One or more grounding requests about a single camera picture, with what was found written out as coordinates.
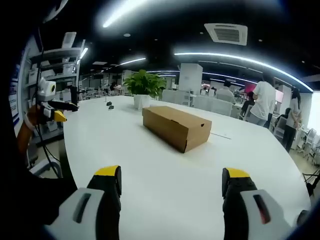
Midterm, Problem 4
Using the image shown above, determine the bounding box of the white square column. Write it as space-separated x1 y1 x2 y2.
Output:
179 62 204 92

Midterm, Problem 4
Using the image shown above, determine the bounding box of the ceiling air conditioner vent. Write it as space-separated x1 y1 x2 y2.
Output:
204 22 248 47

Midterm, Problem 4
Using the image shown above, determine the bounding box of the grey office chair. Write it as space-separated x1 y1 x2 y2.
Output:
27 141 61 179

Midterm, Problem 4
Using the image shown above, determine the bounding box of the wall poster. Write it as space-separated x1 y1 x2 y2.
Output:
9 63 21 122

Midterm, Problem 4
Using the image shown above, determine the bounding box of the white wristband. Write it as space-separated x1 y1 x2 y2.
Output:
24 113 36 131

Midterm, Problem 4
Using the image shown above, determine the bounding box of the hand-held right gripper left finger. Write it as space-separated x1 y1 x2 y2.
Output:
46 164 123 240

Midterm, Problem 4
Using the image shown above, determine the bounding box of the potted green plant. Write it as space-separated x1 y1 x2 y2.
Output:
122 69 168 110

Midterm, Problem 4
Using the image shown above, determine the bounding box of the brown cardboard shoe box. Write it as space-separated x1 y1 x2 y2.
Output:
141 105 213 154

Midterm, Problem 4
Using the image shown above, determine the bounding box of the white storage bin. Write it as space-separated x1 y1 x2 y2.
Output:
61 31 77 49

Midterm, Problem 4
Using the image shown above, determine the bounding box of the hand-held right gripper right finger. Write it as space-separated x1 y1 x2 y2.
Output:
221 166 299 240

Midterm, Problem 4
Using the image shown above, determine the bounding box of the person's left hand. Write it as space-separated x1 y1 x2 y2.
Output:
26 104 41 126

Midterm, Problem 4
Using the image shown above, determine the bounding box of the black bottle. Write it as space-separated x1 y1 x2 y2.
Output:
70 85 79 105

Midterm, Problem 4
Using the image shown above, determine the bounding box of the grey storage shelf rack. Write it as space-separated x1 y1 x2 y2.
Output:
23 46 85 141

